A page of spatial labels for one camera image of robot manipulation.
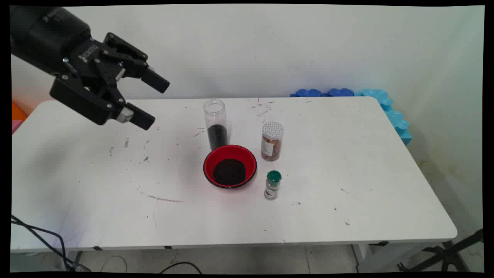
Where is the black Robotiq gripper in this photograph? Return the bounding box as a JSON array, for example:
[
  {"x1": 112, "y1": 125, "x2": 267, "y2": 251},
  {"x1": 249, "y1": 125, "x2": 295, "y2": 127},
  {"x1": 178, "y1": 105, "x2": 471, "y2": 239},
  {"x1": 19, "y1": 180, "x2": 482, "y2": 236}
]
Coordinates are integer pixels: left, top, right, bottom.
[{"x1": 10, "y1": 6, "x2": 170, "y2": 131}]

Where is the tall clear plastic jar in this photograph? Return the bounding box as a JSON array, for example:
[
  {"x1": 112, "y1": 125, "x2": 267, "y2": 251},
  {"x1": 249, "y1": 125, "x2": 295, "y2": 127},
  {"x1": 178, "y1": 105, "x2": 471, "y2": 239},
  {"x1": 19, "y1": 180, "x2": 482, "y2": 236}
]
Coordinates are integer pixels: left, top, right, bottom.
[{"x1": 203, "y1": 99, "x2": 228, "y2": 151}]

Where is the orange block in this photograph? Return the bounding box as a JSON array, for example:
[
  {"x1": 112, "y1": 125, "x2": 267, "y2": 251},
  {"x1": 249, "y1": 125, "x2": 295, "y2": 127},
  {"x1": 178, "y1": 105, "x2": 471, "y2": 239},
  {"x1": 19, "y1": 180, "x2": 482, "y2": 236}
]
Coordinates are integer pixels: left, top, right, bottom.
[{"x1": 12, "y1": 100, "x2": 28, "y2": 122}]

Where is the red bowl with black rim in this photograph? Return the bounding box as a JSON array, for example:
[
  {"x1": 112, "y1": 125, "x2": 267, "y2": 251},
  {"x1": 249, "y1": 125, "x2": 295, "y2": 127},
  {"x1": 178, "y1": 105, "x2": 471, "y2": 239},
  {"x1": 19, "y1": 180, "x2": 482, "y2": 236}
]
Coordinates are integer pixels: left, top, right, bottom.
[{"x1": 203, "y1": 145, "x2": 258, "y2": 189}]

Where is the black seeds pile in bowl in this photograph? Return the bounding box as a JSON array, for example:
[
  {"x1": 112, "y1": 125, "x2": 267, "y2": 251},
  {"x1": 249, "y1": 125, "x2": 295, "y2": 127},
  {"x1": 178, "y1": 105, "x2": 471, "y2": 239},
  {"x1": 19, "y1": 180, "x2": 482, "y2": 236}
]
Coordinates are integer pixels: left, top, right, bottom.
[{"x1": 212, "y1": 158, "x2": 247, "y2": 186}]

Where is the brown-filled jar with white lid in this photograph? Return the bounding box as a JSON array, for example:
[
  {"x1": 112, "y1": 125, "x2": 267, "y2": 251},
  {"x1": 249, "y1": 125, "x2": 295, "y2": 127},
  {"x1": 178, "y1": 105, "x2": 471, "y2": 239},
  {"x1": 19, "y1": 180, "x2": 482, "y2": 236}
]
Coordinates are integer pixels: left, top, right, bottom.
[{"x1": 261, "y1": 121, "x2": 284, "y2": 161}]

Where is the small spice jar green cap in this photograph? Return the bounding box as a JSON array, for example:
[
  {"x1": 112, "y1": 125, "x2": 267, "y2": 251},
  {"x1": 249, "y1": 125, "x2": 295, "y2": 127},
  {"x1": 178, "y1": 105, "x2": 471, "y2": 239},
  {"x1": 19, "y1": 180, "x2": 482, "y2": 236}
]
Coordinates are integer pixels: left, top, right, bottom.
[{"x1": 264, "y1": 170, "x2": 282, "y2": 200}]

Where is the light blue foam piece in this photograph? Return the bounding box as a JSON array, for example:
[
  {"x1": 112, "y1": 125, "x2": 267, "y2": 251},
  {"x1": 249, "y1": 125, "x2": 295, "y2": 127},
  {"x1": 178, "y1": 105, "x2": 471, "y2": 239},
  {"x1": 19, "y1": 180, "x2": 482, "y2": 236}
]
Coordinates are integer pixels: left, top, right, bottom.
[
  {"x1": 384, "y1": 108, "x2": 413, "y2": 146},
  {"x1": 355, "y1": 89, "x2": 393, "y2": 111}
]

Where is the white table leg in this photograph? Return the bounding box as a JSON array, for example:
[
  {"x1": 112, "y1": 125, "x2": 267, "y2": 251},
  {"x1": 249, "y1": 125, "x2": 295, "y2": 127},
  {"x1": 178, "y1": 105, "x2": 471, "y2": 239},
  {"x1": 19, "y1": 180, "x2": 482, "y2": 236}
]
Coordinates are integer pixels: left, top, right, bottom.
[{"x1": 352, "y1": 242, "x2": 425, "y2": 273}]

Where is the black tripod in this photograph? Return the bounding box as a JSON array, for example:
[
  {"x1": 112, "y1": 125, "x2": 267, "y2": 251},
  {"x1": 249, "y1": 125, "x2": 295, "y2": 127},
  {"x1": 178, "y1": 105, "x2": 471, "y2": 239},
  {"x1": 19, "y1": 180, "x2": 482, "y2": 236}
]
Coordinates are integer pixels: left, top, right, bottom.
[{"x1": 398, "y1": 229, "x2": 484, "y2": 273}]

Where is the black hanging cable bundle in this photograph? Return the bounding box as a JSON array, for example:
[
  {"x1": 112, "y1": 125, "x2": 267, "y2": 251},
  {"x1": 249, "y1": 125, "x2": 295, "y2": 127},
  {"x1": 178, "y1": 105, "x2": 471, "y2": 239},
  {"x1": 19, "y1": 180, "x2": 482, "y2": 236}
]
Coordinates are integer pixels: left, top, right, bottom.
[{"x1": 11, "y1": 214, "x2": 91, "y2": 272}]

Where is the thin white cable on floor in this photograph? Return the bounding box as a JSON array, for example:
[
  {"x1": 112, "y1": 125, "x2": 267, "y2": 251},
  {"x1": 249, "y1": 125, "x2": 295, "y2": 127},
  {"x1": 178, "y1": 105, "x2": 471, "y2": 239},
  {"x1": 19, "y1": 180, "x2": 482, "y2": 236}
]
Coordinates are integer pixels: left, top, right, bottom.
[{"x1": 100, "y1": 256, "x2": 128, "y2": 273}]

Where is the black cable on floor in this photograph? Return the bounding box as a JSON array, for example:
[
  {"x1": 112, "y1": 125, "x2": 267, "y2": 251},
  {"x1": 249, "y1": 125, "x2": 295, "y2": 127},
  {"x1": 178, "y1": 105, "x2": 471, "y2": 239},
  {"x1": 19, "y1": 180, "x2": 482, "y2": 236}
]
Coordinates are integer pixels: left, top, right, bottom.
[{"x1": 159, "y1": 262, "x2": 203, "y2": 274}]

